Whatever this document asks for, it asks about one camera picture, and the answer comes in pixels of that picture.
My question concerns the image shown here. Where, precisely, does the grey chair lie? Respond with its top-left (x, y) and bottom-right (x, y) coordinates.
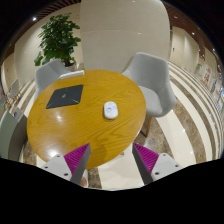
top-left (0, 108), bottom-right (27, 161)
top-left (34, 59), bottom-right (69, 99)
top-left (122, 52), bottom-right (176, 117)

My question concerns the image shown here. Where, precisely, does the grey chair right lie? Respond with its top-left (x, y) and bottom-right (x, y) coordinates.
top-left (122, 52), bottom-right (176, 117)

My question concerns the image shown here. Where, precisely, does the white laptop on table edge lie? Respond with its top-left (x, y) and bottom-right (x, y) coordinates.
top-left (58, 70), bottom-right (85, 80)

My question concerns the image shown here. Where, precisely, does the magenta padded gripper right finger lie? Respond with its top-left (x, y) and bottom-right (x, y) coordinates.
top-left (132, 143), bottom-right (182, 185)

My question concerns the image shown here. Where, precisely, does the grey chair far left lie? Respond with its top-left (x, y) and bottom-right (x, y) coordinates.
top-left (0, 108), bottom-right (27, 161)

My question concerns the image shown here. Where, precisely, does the white computer mouse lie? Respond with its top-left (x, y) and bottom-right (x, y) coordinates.
top-left (104, 101), bottom-right (118, 119)

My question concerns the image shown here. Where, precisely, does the black mouse pad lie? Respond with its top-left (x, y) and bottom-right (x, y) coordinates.
top-left (46, 85), bottom-right (83, 109)

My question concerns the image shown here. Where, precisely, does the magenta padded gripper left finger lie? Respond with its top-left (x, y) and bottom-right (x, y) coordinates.
top-left (42, 144), bottom-right (91, 185)

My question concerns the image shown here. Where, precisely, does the green potted plant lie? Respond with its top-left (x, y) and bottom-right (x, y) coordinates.
top-left (34, 13), bottom-right (81, 67)

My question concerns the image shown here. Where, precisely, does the round wooden table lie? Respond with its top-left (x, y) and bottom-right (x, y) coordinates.
top-left (27, 70), bottom-right (146, 169)

